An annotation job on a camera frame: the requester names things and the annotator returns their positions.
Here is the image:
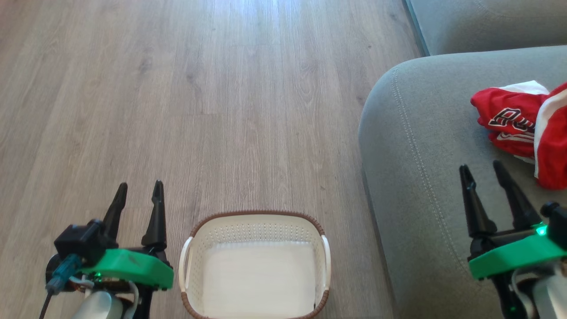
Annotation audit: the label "grey fabric sofa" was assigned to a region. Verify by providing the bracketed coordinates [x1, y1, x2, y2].
[357, 45, 567, 319]

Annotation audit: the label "red jersey with black lettering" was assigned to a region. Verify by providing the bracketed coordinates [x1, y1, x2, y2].
[470, 80, 552, 163]

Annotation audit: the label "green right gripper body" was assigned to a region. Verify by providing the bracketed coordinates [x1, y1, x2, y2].
[468, 224, 567, 281]

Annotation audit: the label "black cable with teal plug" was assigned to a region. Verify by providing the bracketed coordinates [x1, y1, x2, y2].
[39, 253, 85, 319]

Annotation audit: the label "white basket with brown rim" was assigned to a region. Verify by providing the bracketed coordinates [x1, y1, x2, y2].
[179, 210, 332, 319]

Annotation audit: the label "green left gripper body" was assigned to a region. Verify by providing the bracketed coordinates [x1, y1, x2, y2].
[79, 247, 175, 292]

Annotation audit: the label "red white striped shorts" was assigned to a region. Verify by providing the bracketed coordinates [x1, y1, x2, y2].
[533, 82, 567, 191]

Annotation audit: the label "grey sofa section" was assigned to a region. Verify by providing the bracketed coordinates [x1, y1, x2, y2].
[404, 0, 567, 56]

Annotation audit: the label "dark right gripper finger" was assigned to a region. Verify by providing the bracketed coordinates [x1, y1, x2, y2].
[493, 160, 544, 231]
[459, 164, 498, 238]

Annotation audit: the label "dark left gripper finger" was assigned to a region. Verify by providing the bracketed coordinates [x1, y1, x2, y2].
[102, 182, 128, 243]
[141, 179, 168, 252]

